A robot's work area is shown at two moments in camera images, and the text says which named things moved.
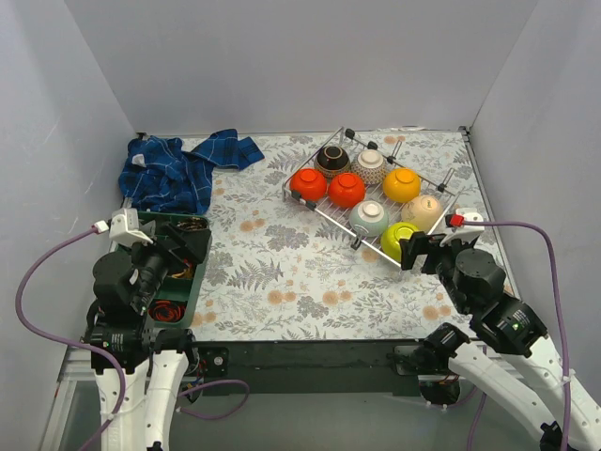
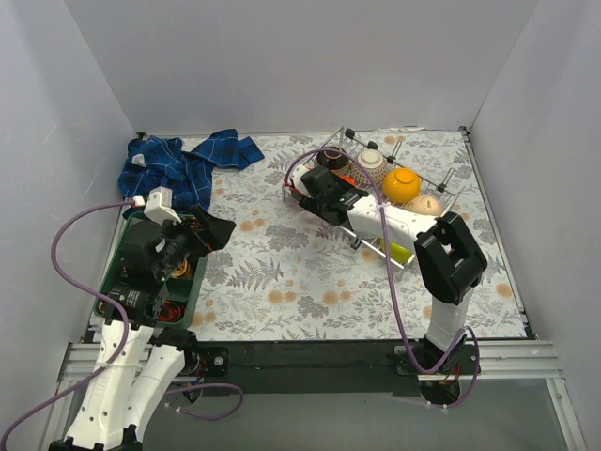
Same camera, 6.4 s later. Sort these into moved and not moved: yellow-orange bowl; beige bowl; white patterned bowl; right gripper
Moved: right gripper
Not moved: beige bowl; yellow-orange bowl; white patterned bowl
